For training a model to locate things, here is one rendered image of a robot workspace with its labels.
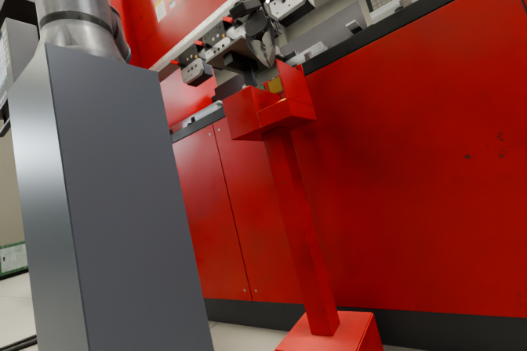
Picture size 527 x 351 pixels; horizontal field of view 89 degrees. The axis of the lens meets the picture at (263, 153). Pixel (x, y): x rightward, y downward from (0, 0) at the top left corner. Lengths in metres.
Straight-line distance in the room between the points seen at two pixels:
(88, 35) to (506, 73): 0.84
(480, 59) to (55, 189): 0.86
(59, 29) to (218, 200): 0.81
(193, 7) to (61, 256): 1.32
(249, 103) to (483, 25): 0.57
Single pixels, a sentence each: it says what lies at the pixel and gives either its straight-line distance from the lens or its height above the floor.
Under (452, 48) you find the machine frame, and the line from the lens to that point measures 0.82.
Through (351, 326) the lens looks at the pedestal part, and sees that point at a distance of 0.83.
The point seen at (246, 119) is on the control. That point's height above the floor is 0.70.
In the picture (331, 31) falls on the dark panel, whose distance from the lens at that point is 1.67.
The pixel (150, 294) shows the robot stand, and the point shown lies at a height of 0.40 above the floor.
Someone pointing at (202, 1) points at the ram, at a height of 1.46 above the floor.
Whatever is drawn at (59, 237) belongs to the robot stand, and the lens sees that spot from 0.46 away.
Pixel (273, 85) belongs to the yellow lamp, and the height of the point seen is 0.81.
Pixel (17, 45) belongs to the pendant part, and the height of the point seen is 1.46.
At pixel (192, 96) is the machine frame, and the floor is 1.27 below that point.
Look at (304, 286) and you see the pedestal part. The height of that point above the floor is 0.24.
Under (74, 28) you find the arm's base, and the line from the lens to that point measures 0.59.
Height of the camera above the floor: 0.50
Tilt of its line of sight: 8 degrees up
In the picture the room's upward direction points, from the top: 14 degrees counter-clockwise
